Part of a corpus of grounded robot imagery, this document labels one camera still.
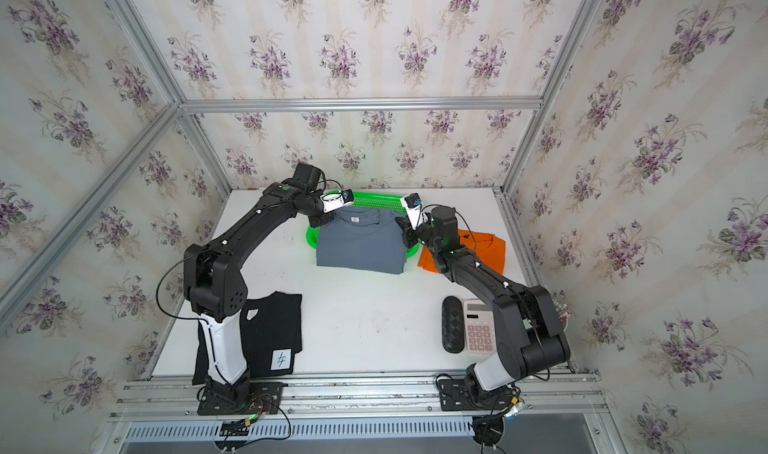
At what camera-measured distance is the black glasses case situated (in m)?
0.81

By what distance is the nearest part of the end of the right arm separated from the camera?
76 centimetres

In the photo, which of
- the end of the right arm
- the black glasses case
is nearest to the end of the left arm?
the end of the right arm

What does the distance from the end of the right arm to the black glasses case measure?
0.25 metres
